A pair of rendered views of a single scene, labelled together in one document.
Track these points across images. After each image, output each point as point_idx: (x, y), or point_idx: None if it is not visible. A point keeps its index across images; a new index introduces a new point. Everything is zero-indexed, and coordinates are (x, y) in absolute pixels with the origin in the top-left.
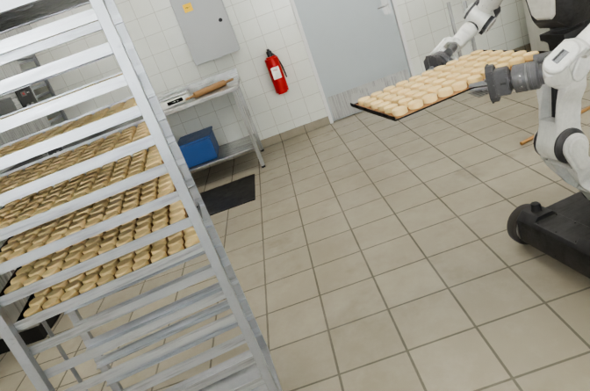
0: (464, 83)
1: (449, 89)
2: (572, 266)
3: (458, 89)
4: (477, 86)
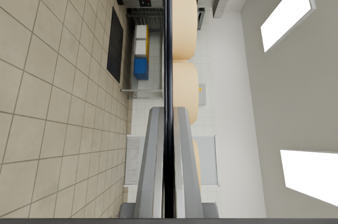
0: (198, 99)
1: (195, 23)
2: None
3: (178, 69)
4: (175, 140)
